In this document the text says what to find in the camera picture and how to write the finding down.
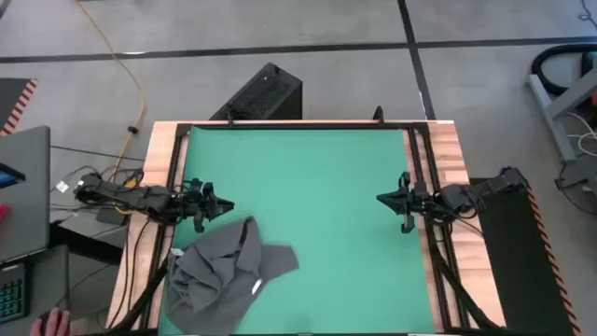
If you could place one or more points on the backlit black keyboard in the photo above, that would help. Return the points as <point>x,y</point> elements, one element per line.
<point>11,294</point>

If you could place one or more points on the grey towel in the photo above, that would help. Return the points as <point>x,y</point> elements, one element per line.
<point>219,275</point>

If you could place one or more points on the black computer tower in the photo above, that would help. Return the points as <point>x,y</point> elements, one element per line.
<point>266,93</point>

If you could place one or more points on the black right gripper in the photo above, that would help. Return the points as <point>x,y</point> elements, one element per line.
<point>417,200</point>

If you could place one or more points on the black aluminium table frame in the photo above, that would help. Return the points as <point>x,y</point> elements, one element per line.
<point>326,125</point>

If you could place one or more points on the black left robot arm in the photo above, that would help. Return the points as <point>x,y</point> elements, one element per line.
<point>140,198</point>

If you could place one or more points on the white floor tag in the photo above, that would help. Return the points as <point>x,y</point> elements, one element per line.
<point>62,186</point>

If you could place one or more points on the black floor mat striped edge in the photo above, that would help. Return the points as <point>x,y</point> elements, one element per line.
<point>517,261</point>
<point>11,100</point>

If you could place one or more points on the black tablet bright screen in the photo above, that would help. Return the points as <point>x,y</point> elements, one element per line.
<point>9,176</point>

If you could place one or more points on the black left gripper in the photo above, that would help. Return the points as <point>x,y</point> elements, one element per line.
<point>200,205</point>

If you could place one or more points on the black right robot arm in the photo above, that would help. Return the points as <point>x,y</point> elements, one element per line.
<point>490,186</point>

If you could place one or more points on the dark grey desk top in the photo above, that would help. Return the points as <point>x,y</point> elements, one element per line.
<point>46,280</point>

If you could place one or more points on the person's hand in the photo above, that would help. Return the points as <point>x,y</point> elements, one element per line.
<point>56,327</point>

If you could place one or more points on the round grey stand base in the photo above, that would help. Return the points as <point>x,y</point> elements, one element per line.
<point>580,179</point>

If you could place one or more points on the green table mat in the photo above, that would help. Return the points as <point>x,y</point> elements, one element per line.
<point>326,242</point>

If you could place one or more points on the grey metal stand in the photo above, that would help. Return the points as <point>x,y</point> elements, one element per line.
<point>552,126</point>

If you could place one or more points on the black power adapter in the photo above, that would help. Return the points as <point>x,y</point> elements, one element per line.
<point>109,216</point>

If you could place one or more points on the black clamp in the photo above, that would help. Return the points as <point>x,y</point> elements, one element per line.
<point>379,114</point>
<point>230,119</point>

